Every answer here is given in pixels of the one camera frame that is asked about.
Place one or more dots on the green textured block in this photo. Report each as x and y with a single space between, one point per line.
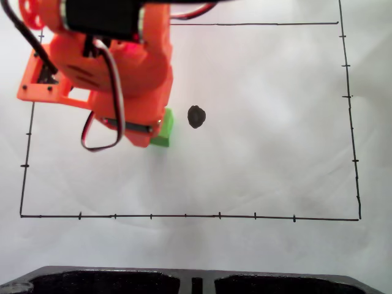
165 128

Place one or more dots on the black dot mark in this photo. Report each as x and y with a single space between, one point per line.
196 116

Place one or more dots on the orange camera mount black lens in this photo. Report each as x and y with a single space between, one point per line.
30 92

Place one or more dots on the white paper sheet drawn frame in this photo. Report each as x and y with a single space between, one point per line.
245 171

